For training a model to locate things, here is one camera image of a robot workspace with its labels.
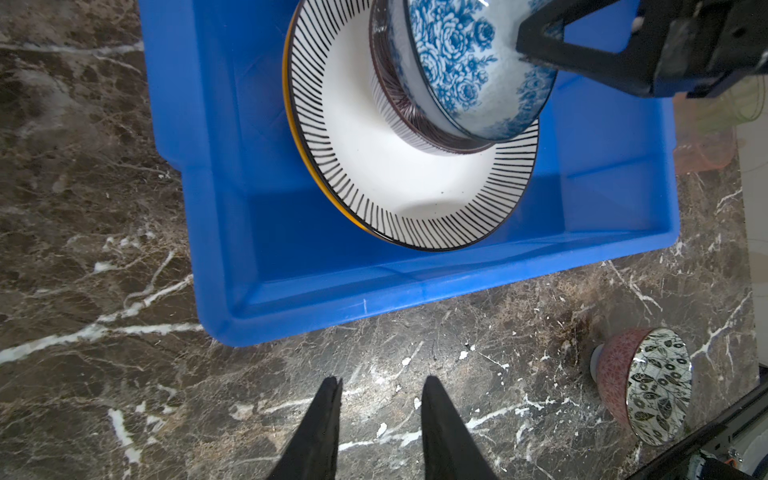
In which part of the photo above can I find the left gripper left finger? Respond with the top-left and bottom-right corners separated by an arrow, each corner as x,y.
267,377 -> 343,479

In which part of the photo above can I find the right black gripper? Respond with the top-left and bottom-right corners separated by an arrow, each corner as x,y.
516,0 -> 767,99

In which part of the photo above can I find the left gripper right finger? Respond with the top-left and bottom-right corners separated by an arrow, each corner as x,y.
421,376 -> 497,480

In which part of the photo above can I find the blue floral white bowl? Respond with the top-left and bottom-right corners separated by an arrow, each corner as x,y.
384,0 -> 556,142

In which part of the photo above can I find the purple striped small bowl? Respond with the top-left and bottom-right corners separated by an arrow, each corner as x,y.
368,1 -> 494,156

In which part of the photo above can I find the black striped rim white plate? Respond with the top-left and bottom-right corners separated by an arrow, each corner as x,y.
289,1 -> 540,252

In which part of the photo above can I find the dotted yellow rim plate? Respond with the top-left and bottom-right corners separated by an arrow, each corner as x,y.
282,10 -> 373,235

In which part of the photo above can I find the blue plastic bin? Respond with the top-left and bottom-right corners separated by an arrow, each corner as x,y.
139,1 -> 680,347

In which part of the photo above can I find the pink translucent cup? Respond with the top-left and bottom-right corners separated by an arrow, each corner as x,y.
673,94 -> 737,176

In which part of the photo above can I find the green translucent cup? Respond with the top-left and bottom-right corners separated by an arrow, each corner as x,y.
693,76 -> 767,133

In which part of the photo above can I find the red leaf pattern bowl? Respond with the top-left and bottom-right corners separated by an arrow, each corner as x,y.
590,327 -> 692,446

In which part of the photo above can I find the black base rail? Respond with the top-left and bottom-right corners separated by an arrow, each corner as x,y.
631,365 -> 767,479

